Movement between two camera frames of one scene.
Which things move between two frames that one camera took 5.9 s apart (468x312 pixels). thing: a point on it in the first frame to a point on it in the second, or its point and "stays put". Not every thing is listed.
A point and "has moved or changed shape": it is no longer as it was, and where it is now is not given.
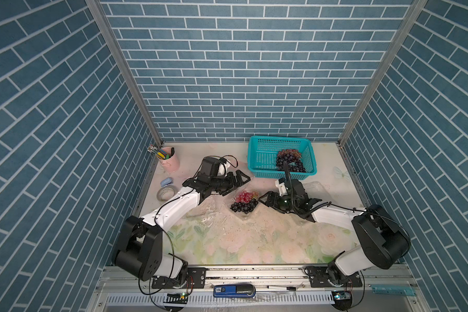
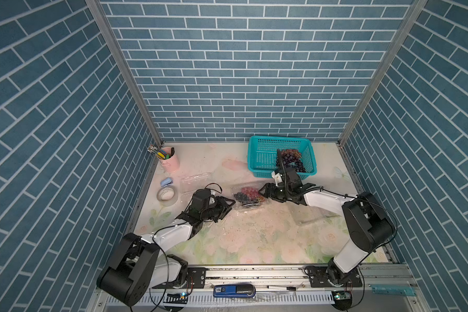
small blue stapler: (166, 182) stays put
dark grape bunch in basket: (294, 158) stays put
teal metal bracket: (394, 289) stays put
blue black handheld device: (234, 290) stays put
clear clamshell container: (243, 203) has moved or changed shape
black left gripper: (232, 185) to (222, 207)
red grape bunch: (246, 197) has moved or changed shape
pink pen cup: (168, 159) stays put
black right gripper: (274, 203) to (269, 192)
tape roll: (166, 192) stays put
